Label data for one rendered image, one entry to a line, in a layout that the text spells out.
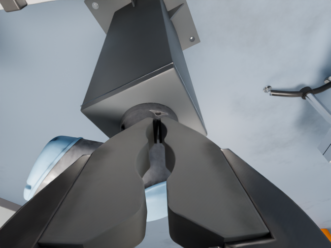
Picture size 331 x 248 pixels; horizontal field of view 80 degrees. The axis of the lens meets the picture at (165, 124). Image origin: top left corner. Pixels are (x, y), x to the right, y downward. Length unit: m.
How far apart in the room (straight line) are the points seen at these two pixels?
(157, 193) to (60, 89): 1.27
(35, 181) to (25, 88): 1.30
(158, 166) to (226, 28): 1.05
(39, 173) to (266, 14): 1.29
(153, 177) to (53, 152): 0.17
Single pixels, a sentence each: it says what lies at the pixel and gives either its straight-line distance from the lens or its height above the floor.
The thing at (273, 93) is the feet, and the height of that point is 0.08.
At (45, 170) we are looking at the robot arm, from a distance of 0.35.
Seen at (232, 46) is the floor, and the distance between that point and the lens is 1.37.
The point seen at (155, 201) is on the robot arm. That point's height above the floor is 1.02.
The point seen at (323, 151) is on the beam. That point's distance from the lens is 1.59.
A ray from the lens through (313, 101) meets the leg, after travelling 1.61.
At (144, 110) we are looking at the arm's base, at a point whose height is 0.81.
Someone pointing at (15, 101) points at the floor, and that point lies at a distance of 1.74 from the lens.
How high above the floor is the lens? 1.16
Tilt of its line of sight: 45 degrees down
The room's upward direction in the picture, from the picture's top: 174 degrees clockwise
